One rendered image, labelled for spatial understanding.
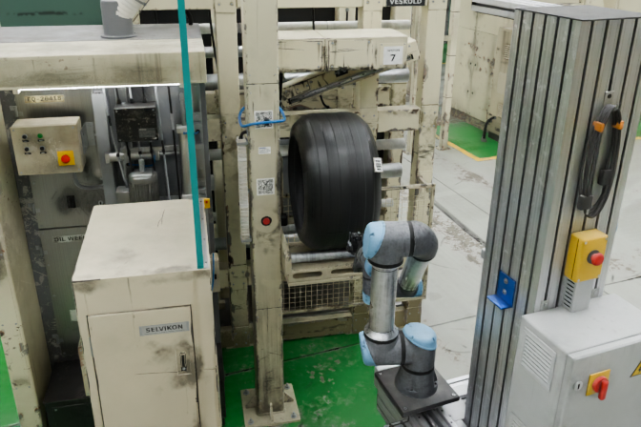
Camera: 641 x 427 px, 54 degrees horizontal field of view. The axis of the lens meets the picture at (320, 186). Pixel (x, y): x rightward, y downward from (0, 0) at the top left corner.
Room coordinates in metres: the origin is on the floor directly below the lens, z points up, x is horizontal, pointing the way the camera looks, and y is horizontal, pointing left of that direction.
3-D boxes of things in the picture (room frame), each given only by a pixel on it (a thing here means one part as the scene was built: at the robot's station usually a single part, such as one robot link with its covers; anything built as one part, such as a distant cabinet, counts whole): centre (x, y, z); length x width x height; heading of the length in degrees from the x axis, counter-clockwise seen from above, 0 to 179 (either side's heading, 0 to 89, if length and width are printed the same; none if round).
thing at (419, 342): (1.79, -0.34, 0.88); 0.13 x 0.12 x 0.14; 95
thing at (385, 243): (1.78, -0.21, 1.09); 0.15 x 0.12 x 0.55; 95
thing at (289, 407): (2.47, 0.24, 0.02); 0.27 x 0.27 x 0.04; 12
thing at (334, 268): (2.41, -0.03, 0.83); 0.36 x 0.09 x 0.06; 102
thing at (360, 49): (2.86, -0.06, 1.71); 0.61 x 0.25 x 0.15; 102
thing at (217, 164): (3.27, 0.57, 0.61); 0.33 x 0.06 x 0.86; 12
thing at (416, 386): (1.79, -0.35, 0.77); 0.15 x 0.15 x 0.10
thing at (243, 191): (2.43, 0.32, 1.19); 0.05 x 0.04 x 0.48; 12
